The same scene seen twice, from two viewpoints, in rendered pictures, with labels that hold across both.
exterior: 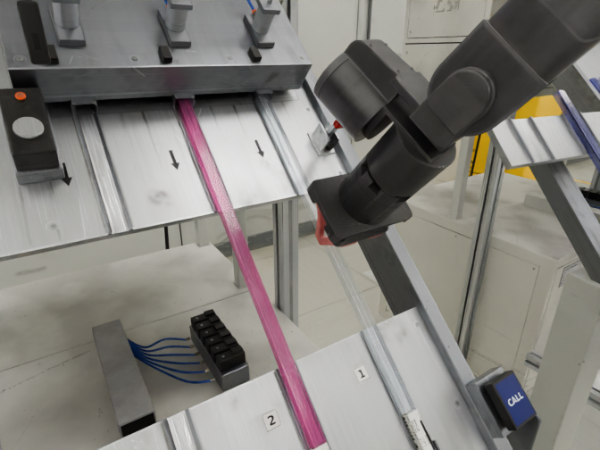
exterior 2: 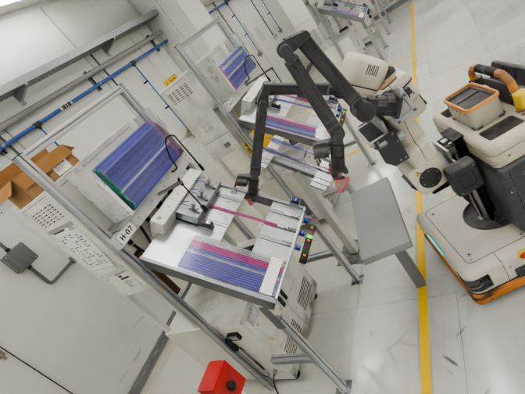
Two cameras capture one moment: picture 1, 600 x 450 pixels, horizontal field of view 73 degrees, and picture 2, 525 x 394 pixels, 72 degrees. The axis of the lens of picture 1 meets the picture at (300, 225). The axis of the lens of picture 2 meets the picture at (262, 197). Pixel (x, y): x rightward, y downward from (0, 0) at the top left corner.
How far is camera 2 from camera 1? 1.70 m
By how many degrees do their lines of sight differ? 17
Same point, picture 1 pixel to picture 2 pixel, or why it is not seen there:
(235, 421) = (266, 231)
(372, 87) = (244, 179)
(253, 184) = (233, 206)
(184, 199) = (228, 216)
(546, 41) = (257, 165)
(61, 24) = (194, 208)
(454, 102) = (255, 175)
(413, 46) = (208, 145)
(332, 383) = (272, 219)
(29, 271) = (137, 356)
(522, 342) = not seen: hidden behind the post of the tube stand
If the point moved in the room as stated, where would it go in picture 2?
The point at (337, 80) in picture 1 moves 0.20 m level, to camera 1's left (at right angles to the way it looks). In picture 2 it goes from (239, 182) to (214, 207)
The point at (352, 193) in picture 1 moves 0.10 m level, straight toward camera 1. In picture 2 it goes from (251, 192) to (258, 195)
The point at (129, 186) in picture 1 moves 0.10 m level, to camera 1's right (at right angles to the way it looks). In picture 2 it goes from (221, 221) to (233, 209)
